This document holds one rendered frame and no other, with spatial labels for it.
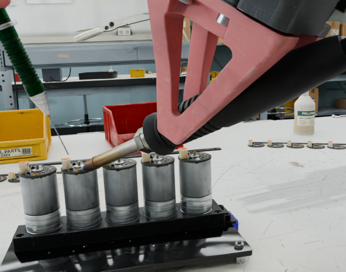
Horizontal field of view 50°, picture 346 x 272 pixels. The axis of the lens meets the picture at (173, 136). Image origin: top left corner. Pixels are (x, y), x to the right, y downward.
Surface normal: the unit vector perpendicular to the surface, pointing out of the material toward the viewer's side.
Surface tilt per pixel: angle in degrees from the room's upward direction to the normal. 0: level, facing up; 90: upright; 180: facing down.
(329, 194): 0
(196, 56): 87
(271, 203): 0
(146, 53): 90
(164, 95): 98
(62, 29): 90
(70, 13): 90
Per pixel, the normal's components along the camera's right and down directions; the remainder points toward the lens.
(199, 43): -0.53, 0.15
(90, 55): 0.18, 0.20
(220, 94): -0.66, 0.47
